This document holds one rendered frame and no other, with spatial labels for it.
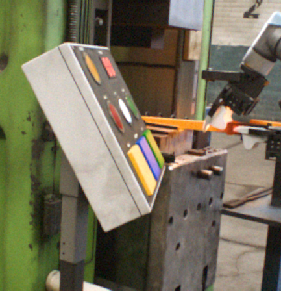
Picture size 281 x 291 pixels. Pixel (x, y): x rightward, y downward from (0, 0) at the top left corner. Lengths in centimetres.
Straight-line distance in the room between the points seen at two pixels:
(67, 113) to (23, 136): 48
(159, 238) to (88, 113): 69
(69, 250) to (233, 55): 844
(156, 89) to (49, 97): 104
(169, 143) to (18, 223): 45
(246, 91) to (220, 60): 799
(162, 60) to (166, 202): 59
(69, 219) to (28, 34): 46
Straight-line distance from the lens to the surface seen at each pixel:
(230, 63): 934
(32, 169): 126
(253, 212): 179
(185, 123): 149
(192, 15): 151
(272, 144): 139
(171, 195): 139
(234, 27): 935
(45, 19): 122
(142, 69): 184
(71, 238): 100
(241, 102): 140
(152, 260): 145
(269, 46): 137
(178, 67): 177
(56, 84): 79
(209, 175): 149
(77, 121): 79
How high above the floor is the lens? 119
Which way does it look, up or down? 10 degrees down
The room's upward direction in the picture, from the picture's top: 4 degrees clockwise
